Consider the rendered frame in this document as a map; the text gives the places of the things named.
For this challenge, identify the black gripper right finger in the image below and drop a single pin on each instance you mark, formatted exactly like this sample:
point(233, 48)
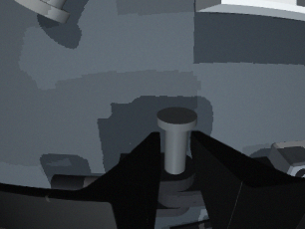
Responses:
point(240, 192)

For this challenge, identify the dark grey l-shaped hex key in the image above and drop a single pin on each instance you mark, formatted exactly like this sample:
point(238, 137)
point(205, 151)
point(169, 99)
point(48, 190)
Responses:
point(204, 224)

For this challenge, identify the grey headed pin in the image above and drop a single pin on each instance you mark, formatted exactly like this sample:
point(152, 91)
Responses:
point(52, 9)

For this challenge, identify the grey clevis fork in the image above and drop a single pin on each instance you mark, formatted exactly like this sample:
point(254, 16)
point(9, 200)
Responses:
point(168, 183)

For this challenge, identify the white compartment tray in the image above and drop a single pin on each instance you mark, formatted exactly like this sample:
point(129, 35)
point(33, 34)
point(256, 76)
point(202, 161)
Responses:
point(276, 8)

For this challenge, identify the dark grey flat slab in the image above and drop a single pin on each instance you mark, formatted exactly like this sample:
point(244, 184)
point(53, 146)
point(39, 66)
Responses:
point(74, 96)

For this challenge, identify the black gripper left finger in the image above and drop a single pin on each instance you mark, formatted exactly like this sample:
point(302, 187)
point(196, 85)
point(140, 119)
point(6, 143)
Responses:
point(126, 197)

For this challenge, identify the white headed pin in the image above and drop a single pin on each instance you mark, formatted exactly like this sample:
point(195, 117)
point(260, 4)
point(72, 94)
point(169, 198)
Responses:
point(176, 123)

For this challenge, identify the grey square block with holes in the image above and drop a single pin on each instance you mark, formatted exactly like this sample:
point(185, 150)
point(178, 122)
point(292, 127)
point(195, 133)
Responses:
point(289, 157)

